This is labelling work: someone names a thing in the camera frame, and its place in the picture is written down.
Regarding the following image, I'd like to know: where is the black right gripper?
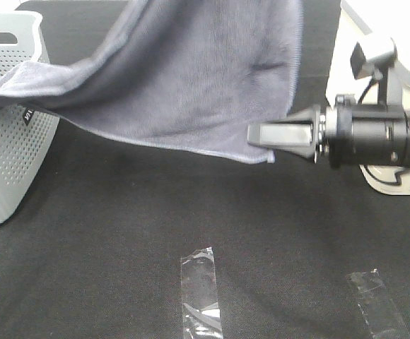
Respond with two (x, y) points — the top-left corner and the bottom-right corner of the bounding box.
(247, 95), (408, 168)

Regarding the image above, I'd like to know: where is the grey microfibre towel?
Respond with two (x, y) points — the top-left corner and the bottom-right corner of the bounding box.
(0, 1), (303, 164)

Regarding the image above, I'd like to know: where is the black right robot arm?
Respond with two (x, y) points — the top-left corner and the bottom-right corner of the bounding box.
(247, 95), (410, 168)

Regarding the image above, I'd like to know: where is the white embossed plastic bin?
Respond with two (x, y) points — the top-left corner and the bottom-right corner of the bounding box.
(326, 1), (410, 196)

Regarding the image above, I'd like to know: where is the centre clear tape strip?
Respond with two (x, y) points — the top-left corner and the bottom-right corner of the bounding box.
(180, 247), (223, 338)

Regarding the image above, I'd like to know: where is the clear tape strip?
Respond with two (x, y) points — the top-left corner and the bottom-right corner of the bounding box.
(180, 247), (223, 338)
(346, 268), (410, 339)

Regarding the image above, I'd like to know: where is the right clear tape strip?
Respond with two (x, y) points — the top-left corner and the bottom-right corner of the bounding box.
(346, 268), (410, 339)

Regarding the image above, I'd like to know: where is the grey perforated laundry basket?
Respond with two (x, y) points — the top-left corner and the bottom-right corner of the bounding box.
(0, 11), (59, 224)

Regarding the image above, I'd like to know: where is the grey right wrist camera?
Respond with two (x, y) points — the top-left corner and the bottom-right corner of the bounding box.
(350, 32), (397, 80)

